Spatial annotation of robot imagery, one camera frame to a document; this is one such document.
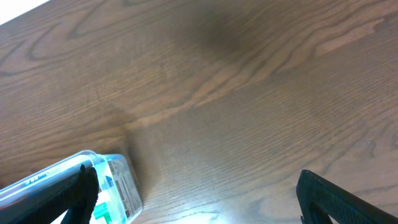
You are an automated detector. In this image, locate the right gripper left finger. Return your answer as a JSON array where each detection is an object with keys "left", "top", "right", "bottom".
[{"left": 1, "top": 165, "right": 99, "bottom": 223}]

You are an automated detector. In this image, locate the white blue Panadol box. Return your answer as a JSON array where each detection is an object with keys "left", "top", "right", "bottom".
[{"left": 90, "top": 202, "right": 114, "bottom": 224}]

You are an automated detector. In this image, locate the clear plastic container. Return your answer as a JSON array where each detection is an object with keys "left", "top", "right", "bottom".
[{"left": 1, "top": 150, "right": 142, "bottom": 223}]

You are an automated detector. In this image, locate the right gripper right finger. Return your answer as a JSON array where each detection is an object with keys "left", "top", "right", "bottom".
[{"left": 296, "top": 170, "right": 397, "bottom": 224}]

